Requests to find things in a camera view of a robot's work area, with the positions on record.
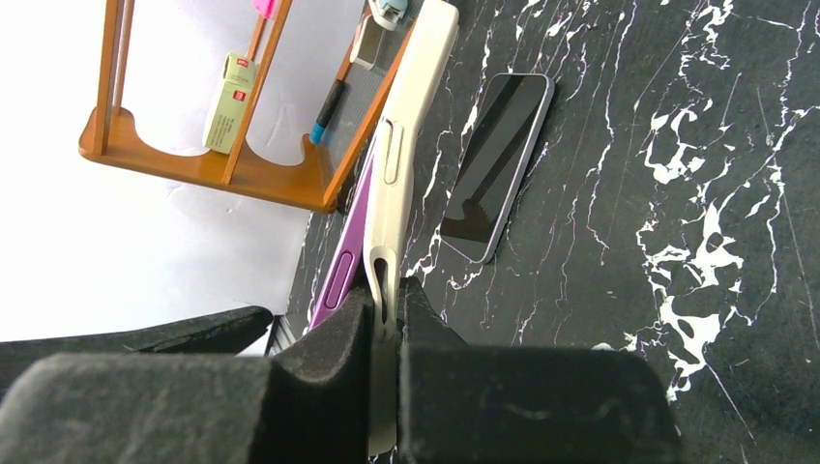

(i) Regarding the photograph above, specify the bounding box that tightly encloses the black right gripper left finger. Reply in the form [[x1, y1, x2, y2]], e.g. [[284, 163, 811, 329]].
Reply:
[[1, 290, 374, 463]]

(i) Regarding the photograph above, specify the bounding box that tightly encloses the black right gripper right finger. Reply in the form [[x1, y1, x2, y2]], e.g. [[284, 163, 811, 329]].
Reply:
[[396, 277, 683, 463]]

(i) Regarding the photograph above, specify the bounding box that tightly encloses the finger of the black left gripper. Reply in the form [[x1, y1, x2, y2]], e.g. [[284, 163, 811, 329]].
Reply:
[[1, 305, 275, 395]]

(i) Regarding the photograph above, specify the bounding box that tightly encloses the black phone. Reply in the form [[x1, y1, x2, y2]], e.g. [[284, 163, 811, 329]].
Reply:
[[439, 72, 555, 264]]

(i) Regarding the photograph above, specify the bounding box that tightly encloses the orange wooden shelf rack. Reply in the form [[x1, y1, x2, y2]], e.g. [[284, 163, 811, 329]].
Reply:
[[78, 1, 415, 213]]

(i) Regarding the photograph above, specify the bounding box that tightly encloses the cream green box on shelf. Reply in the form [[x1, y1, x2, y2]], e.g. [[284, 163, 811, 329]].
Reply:
[[202, 52, 256, 155]]

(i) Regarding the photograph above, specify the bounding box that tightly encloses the blue capped black marker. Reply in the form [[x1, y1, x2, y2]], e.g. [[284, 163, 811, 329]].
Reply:
[[308, 79, 345, 145]]

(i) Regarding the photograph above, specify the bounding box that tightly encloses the small item on lower shelf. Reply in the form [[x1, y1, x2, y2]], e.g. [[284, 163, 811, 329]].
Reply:
[[349, 15, 385, 71]]

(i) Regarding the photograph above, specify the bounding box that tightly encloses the pink flat box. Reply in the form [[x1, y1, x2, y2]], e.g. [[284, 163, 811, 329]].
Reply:
[[251, 0, 276, 18]]

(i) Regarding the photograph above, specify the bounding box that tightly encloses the white blue round jar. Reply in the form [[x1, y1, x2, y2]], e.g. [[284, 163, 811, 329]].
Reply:
[[367, 0, 409, 31]]

